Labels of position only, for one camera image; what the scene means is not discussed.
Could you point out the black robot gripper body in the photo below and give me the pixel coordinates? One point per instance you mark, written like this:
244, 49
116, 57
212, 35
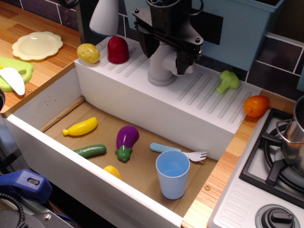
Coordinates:
170, 22

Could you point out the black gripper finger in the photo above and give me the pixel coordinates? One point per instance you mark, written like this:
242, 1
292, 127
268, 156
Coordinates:
148, 42
186, 58

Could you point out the grey toy faucet lever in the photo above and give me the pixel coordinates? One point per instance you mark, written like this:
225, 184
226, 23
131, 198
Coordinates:
163, 70

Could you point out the red toy pepper piece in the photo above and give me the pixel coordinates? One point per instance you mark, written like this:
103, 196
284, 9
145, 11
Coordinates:
118, 51

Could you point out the white faucet spout cone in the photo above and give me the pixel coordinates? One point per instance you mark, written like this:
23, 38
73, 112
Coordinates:
105, 18

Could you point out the green toy broccoli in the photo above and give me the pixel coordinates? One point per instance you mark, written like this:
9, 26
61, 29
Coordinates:
229, 80

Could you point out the yellow toy potato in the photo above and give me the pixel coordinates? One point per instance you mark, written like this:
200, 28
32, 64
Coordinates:
88, 53

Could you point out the orange toy fruit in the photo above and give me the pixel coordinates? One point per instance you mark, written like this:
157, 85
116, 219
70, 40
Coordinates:
255, 106

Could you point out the purple toy eggplant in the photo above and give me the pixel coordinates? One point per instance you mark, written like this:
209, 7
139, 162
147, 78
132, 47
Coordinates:
125, 140

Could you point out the yellow toy banana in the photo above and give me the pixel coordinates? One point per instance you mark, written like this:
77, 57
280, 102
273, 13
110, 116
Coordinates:
82, 127

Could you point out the light blue plastic cup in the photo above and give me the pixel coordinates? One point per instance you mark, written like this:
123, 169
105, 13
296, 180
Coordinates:
173, 169

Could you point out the black stove burner grate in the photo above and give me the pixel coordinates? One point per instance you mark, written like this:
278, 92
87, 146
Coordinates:
265, 167

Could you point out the cream scalloped toy plate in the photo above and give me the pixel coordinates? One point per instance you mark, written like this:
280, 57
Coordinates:
37, 46

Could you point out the white toy sink basin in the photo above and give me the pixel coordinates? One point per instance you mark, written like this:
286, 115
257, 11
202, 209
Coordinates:
189, 113

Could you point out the green toy cucumber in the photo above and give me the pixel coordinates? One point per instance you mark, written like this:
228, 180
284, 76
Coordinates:
91, 151

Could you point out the yellow toy corn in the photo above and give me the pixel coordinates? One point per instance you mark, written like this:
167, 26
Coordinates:
113, 171

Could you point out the white toy knife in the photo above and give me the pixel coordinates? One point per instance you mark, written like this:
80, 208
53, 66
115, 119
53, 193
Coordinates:
14, 79

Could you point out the steel cooking pot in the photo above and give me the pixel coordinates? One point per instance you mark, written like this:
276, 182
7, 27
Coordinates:
292, 132

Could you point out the green toy cutting board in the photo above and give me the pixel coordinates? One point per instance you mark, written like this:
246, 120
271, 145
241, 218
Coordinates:
23, 68

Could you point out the white toy stove top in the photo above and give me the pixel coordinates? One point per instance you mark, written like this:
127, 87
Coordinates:
240, 201

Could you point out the grey stove knob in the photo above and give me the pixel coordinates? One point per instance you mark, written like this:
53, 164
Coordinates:
275, 216

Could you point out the blue clamp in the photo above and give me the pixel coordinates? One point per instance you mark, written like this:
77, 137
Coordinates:
27, 184

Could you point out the blue handled toy fork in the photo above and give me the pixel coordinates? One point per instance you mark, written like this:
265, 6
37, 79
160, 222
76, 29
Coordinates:
192, 156

